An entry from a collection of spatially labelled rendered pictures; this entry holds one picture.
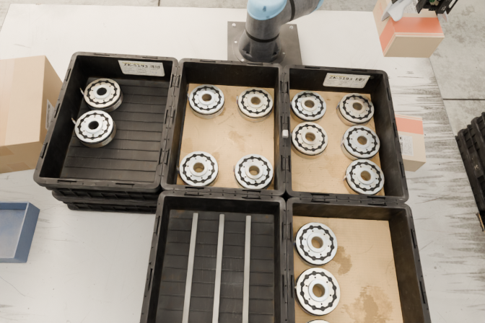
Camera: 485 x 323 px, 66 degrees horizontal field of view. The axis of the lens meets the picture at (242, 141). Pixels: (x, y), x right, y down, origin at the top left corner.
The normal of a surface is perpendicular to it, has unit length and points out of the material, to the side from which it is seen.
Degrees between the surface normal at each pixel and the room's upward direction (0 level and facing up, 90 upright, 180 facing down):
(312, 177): 0
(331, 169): 0
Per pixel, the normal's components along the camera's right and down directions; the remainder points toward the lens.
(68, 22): 0.05, -0.46
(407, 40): 0.02, 0.89
